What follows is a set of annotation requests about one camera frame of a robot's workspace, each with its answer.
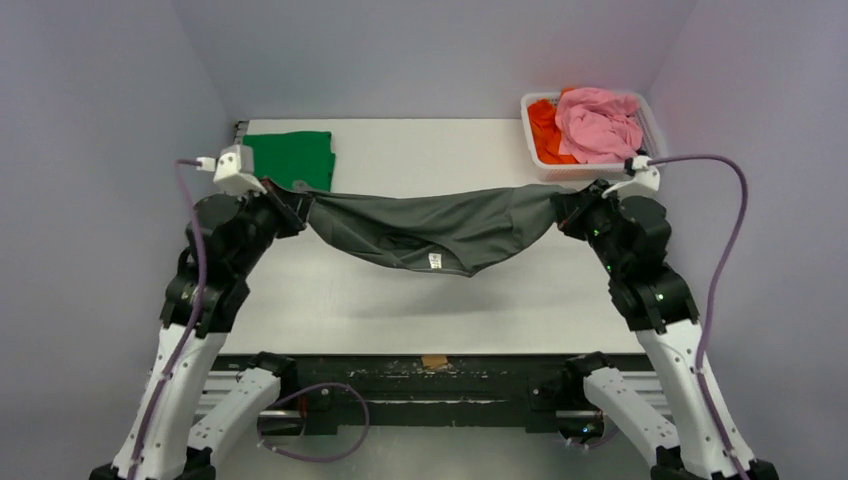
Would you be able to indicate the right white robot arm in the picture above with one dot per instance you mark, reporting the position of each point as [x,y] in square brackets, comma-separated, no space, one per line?
[700,439]

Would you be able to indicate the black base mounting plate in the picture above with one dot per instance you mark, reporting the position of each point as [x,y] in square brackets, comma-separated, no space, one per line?
[535,393]

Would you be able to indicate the brown tape piece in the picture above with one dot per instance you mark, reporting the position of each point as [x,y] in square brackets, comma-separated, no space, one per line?
[435,362]

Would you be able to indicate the orange t-shirt in basket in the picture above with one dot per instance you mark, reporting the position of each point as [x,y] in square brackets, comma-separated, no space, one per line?
[546,135]

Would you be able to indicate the pink crumpled t-shirt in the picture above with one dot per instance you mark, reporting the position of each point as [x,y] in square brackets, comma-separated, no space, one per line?
[598,126]

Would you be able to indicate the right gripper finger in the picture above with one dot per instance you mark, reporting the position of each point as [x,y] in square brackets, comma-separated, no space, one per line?
[567,202]
[567,222]

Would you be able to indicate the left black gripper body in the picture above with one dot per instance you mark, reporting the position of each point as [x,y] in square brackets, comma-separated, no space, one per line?
[287,209]

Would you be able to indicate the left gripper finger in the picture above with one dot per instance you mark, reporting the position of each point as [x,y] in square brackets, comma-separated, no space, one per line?
[296,205]
[284,225]

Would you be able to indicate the white plastic laundry basket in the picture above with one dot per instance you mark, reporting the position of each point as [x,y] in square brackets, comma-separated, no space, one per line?
[653,144]

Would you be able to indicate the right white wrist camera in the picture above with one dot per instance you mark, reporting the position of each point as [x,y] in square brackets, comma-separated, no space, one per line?
[644,180]

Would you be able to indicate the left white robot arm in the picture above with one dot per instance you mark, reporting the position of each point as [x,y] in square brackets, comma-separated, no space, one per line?
[200,308]

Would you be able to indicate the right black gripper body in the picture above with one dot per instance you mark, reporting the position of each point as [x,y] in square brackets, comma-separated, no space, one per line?
[577,208]

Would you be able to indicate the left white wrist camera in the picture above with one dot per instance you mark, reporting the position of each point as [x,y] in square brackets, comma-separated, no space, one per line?
[233,171]

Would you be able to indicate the folded green t-shirt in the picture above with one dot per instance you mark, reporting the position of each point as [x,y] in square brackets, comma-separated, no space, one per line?
[294,160]

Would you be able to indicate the dark grey t-shirt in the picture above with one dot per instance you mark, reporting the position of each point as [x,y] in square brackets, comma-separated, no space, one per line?
[457,234]

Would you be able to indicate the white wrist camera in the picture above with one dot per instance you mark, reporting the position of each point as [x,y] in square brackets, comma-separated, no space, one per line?
[644,180]
[233,171]

